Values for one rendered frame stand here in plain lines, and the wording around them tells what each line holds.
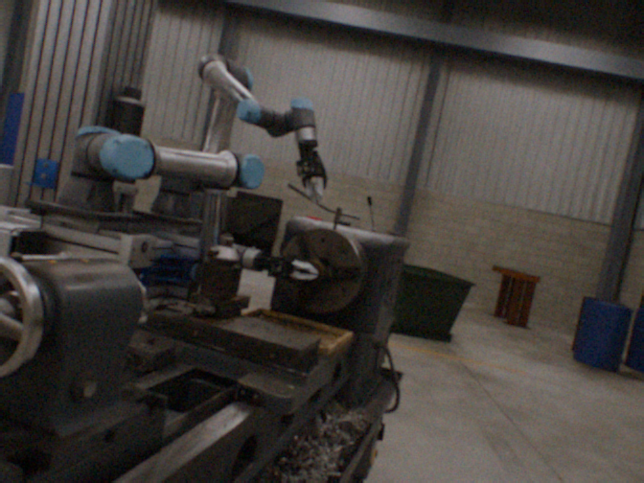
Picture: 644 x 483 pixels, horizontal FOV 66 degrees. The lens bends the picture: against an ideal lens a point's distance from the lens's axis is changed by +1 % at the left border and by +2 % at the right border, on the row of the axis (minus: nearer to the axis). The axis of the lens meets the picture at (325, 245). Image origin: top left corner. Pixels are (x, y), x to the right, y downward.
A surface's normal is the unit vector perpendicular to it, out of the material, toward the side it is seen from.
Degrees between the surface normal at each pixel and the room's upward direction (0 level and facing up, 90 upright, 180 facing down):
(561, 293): 90
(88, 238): 90
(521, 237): 90
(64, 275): 31
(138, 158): 91
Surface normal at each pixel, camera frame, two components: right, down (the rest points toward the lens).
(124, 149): 0.65, 0.18
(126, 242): -0.18, 0.02
